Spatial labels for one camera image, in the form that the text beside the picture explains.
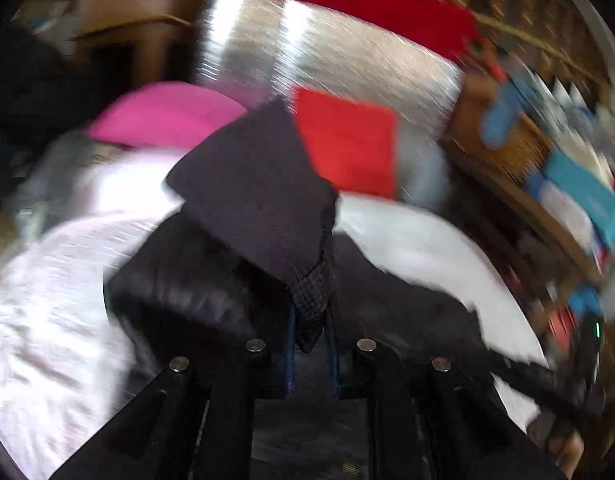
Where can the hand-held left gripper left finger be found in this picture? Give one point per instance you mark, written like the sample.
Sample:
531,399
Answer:
289,360

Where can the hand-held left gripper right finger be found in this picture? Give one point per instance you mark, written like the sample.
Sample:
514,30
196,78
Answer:
333,365

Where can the black jacket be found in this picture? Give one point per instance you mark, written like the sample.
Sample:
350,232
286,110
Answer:
257,195

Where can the dark clothes pile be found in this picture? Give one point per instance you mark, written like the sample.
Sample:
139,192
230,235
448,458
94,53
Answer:
22,110

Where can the teal box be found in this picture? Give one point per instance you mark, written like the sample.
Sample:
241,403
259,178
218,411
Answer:
587,195

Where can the wooden shelf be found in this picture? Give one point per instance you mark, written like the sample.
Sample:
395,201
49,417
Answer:
547,160

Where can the wicker basket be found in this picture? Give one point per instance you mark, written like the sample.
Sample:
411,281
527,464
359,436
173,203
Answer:
520,147

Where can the red pillow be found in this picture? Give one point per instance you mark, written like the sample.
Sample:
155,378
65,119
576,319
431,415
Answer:
350,140

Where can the white bed blanket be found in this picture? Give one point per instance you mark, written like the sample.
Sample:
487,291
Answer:
52,310

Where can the blue cloth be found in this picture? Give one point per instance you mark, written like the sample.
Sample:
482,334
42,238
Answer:
502,110

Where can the pink pillow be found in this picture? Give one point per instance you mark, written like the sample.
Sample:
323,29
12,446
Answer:
167,115

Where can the grey cloth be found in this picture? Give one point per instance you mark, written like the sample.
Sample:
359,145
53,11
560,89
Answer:
47,180

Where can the silver foil panel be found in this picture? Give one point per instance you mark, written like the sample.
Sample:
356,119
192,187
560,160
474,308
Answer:
337,55

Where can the red cloth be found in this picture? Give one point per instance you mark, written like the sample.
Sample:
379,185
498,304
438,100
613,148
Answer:
402,10

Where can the wooden cabinet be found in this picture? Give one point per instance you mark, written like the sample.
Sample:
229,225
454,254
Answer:
132,25

